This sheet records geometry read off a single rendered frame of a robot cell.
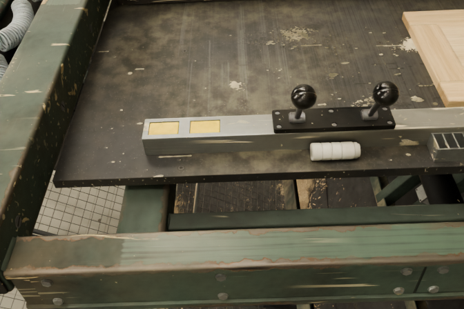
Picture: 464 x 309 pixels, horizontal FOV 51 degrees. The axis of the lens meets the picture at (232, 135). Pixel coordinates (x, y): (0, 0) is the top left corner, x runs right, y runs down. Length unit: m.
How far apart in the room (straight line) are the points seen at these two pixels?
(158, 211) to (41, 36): 0.42
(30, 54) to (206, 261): 0.53
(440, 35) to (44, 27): 0.81
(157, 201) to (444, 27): 0.72
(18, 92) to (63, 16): 0.24
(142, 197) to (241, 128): 0.20
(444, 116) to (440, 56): 0.21
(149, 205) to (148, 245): 0.16
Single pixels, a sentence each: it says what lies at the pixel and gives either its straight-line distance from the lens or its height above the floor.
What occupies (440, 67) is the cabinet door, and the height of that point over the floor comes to 1.22.
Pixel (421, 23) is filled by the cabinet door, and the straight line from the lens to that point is 1.17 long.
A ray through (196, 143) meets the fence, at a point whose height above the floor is 1.62.
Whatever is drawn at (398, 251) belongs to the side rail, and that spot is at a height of 1.40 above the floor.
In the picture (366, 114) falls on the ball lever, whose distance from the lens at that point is 0.83.
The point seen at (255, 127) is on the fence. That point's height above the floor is 1.55.
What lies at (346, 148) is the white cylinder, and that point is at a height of 1.42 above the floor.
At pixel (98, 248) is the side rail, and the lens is 0.69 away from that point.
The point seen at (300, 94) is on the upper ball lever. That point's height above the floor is 1.55.
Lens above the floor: 1.86
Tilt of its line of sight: 21 degrees down
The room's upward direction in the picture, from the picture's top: 68 degrees counter-clockwise
